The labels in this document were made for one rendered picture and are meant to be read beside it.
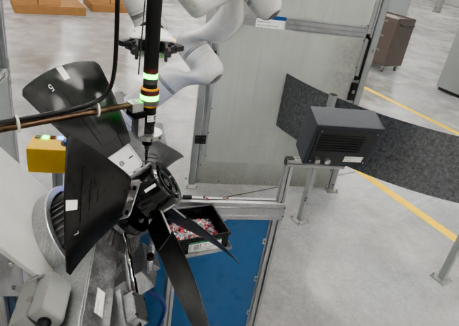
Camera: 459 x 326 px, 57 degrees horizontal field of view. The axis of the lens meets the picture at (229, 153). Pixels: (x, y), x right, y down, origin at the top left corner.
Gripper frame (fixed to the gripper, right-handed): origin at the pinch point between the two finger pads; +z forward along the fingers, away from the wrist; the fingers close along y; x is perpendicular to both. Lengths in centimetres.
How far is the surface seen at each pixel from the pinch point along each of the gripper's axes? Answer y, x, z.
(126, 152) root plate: 4.7, -23.3, 4.6
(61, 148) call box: 27, -43, -32
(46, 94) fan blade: 21.7, -10.0, 4.6
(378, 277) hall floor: -147, -150, -79
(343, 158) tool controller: -72, -42, -32
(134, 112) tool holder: 3.1, -13.2, 4.0
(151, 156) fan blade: -1.7, -32.1, -9.7
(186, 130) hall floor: -41, -150, -275
